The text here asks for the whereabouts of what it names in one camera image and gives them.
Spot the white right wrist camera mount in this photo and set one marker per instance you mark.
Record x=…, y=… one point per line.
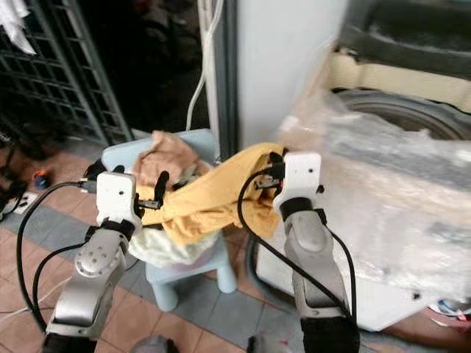
x=302, y=176

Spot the mustard yellow garment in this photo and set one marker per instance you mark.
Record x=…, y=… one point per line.
x=210, y=195

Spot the dark metal grid gate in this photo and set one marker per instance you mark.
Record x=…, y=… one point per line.
x=59, y=81

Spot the white crumpled garment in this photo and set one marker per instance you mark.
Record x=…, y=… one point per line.
x=162, y=250

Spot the white blue sports shoe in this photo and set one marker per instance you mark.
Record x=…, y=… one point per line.
x=452, y=312

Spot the pink tan garment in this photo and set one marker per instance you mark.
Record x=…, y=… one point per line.
x=171, y=156

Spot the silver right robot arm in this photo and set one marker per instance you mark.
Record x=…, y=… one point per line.
x=310, y=250

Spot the grey metal door frame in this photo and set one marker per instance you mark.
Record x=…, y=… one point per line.
x=228, y=81

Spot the small black floor object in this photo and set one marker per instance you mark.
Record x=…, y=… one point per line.
x=97, y=169

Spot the small orange blue object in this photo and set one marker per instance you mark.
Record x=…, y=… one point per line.
x=42, y=179

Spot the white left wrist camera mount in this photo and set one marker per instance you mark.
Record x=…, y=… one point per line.
x=117, y=197

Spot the white washing machine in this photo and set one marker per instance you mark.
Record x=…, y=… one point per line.
x=267, y=268

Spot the clear plastic cover sheet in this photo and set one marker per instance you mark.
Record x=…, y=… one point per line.
x=397, y=191

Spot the light blue plastic stool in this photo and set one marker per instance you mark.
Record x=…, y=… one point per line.
x=210, y=276

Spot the grey left robot foot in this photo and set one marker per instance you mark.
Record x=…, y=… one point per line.
x=154, y=346

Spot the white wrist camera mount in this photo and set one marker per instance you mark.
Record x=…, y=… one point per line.
x=302, y=176
x=117, y=197

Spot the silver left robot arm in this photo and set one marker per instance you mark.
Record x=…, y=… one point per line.
x=92, y=276

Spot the white hanging cloth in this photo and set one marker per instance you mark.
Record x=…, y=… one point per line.
x=15, y=26

